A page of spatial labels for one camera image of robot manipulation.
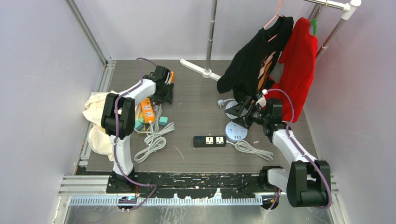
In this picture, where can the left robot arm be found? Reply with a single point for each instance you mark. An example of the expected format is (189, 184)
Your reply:
(118, 117)

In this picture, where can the black hanging garment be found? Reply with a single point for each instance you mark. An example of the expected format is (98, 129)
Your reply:
(249, 70)

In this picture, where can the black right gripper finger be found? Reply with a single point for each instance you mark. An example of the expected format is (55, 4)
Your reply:
(242, 123)
(242, 108)

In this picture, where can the red hanging garment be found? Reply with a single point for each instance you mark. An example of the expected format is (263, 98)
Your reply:
(299, 59)

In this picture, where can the teal plug adapter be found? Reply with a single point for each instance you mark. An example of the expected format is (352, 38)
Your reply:
(139, 126)

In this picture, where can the cream cloth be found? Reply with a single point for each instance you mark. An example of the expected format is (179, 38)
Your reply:
(98, 140)

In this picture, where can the round blue power socket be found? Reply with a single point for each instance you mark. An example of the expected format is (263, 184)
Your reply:
(235, 132)

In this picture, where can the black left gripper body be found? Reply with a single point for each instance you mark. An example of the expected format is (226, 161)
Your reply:
(166, 94)

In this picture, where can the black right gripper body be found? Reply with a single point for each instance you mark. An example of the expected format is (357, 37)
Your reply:
(258, 116)

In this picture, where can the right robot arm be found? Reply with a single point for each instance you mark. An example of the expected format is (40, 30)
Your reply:
(308, 182)

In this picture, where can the orange power strip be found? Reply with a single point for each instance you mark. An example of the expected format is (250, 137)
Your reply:
(147, 111)
(171, 77)

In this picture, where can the black power strip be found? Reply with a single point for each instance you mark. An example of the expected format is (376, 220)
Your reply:
(209, 141)

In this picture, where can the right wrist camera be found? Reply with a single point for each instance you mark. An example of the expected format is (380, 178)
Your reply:
(261, 100)

